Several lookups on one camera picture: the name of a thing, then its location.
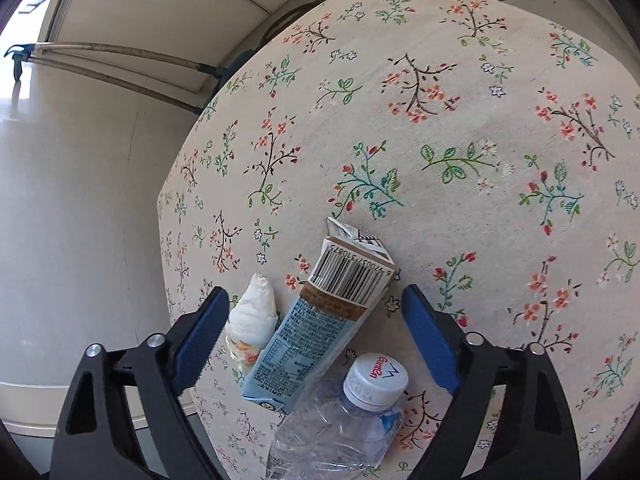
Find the milk carton with barcode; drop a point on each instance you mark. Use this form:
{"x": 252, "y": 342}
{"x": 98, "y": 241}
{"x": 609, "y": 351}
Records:
{"x": 352, "y": 274}

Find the white kitchen cabinets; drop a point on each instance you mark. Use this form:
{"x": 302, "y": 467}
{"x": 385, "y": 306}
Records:
{"x": 204, "y": 31}

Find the crumpled white tissue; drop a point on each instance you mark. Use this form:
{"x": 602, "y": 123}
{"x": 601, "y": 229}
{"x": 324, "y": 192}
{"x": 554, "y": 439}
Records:
{"x": 251, "y": 323}

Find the floral tablecloth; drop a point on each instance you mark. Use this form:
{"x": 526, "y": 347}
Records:
{"x": 494, "y": 153}

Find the broom with grey handle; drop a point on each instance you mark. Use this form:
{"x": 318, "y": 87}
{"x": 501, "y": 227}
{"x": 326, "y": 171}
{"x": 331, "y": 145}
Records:
{"x": 108, "y": 79}

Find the clear plastic water bottle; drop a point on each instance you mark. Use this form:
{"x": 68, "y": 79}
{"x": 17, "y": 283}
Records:
{"x": 344, "y": 426}

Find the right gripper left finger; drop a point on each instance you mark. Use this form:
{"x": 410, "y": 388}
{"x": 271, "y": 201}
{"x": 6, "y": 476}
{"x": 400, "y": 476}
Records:
{"x": 95, "y": 436}

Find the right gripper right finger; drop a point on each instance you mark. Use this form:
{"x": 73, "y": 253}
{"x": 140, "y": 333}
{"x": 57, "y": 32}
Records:
{"x": 535, "y": 435}

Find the mop with grey handle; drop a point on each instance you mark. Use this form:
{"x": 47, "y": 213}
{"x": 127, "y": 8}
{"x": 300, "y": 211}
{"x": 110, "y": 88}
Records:
{"x": 24, "y": 52}

